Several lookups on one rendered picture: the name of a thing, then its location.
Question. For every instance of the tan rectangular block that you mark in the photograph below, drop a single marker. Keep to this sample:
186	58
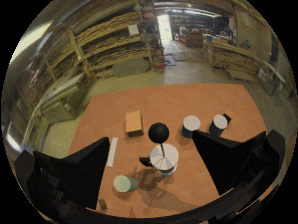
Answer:
134	124

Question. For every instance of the french press coffee maker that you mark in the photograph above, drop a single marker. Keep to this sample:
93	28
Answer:
164	157

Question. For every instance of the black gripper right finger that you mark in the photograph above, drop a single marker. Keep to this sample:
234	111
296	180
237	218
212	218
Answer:
224	158

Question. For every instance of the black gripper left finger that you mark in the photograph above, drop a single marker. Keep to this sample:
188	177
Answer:
81	172

